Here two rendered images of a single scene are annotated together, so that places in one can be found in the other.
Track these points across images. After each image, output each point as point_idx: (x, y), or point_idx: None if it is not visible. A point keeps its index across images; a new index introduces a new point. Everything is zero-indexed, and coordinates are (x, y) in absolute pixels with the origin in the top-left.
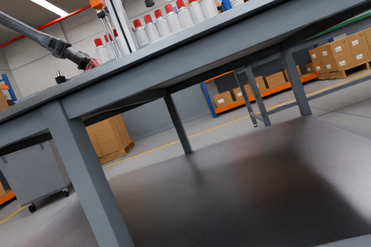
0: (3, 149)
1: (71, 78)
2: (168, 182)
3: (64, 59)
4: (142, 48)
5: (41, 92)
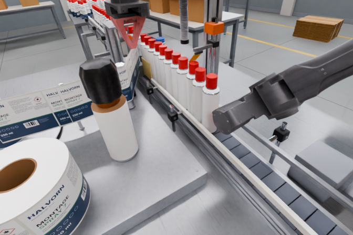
0: None
1: (263, 137)
2: None
3: (269, 118)
4: (239, 71)
5: (311, 143)
